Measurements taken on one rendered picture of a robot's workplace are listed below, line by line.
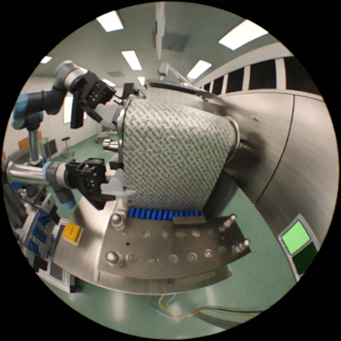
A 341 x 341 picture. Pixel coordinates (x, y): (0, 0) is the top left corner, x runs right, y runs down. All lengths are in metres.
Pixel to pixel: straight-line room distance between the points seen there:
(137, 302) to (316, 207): 1.34
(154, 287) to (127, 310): 1.02
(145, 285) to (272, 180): 0.44
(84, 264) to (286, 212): 0.56
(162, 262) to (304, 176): 0.33
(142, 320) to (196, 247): 1.22
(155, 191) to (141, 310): 1.26
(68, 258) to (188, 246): 0.42
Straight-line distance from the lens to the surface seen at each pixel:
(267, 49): 0.47
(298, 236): 0.27
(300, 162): 0.26
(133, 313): 1.37
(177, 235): 0.29
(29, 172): 0.57
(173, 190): 0.27
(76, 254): 0.46
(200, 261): 0.28
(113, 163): 0.33
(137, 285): 0.38
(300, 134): 0.27
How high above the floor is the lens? 1.28
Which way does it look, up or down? 29 degrees down
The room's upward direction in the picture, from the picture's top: 11 degrees clockwise
